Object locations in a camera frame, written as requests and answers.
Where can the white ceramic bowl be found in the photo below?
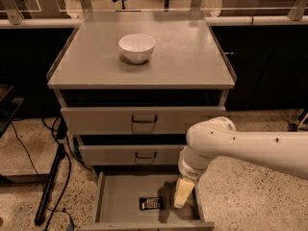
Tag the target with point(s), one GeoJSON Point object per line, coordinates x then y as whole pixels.
{"type": "Point", "coordinates": [137, 48]}

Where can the black rxbar chocolate bar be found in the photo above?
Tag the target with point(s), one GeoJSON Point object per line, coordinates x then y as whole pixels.
{"type": "Point", "coordinates": [151, 203]}

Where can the top grey drawer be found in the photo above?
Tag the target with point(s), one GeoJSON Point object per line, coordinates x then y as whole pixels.
{"type": "Point", "coordinates": [135, 120]}

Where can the middle grey drawer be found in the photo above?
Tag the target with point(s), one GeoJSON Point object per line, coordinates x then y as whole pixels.
{"type": "Point", "coordinates": [127, 155]}

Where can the wheeled cart base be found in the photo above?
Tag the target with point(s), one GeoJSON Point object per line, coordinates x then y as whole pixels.
{"type": "Point", "coordinates": [302, 120]}

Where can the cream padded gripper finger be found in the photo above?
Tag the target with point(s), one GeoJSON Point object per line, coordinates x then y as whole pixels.
{"type": "Point", "coordinates": [184, 188]}

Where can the dark side table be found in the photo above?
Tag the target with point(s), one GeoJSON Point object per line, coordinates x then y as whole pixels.
{"type": "Point", "coordinates": [9, 104]}

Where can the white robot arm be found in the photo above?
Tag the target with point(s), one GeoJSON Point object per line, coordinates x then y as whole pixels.
{"type": "Point", "coordinates": [207, 140]}

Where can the bottom grey drawer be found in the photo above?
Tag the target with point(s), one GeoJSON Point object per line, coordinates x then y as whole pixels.
{"type": "Point", "coordinates": [116, 207]}

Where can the grey drawer cabinet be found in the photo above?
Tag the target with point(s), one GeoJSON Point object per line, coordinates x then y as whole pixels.
{"type": "Point", "coordinates": [186, 69]}

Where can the grey drawer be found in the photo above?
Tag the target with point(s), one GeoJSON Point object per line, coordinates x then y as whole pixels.
{"type": "Point", "coordinates": [116, 207]}
{"type": "Point", "coordinates": [127, 155]}
{"type": "Point", "coordinates": [135, 120]}

